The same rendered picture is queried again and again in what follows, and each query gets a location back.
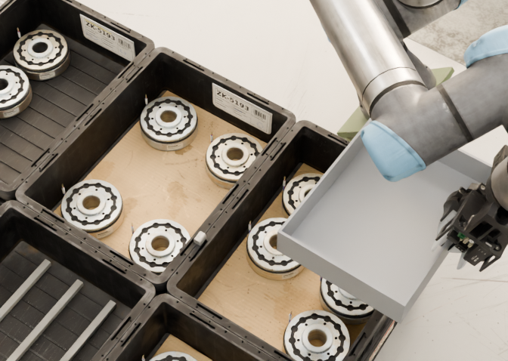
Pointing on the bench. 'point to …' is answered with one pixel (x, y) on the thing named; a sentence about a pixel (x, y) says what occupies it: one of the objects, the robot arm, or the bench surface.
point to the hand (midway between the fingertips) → (451, 239)
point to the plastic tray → (377, 226)
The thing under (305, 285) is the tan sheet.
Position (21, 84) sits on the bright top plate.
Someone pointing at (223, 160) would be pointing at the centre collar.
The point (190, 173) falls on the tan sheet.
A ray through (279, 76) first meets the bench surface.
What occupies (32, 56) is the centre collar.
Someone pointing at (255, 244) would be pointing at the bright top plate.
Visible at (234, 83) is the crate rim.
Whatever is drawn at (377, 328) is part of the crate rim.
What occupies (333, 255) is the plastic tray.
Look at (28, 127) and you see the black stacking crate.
